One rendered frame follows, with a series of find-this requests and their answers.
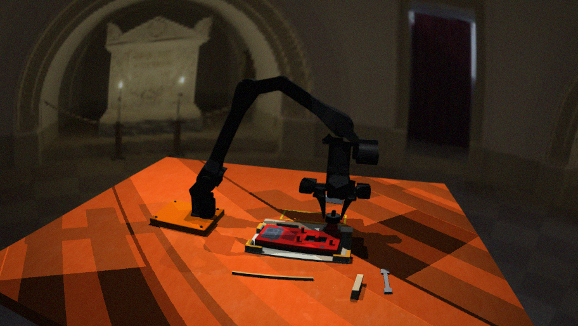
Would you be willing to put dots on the black wheel with grey hub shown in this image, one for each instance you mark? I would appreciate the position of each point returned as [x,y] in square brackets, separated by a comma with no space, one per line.
[332,219]

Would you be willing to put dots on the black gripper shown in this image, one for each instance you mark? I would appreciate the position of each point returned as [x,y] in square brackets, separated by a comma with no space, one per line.
[310,185]

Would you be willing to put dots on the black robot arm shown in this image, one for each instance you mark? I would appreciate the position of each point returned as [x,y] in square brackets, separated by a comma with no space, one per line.
[365,151]

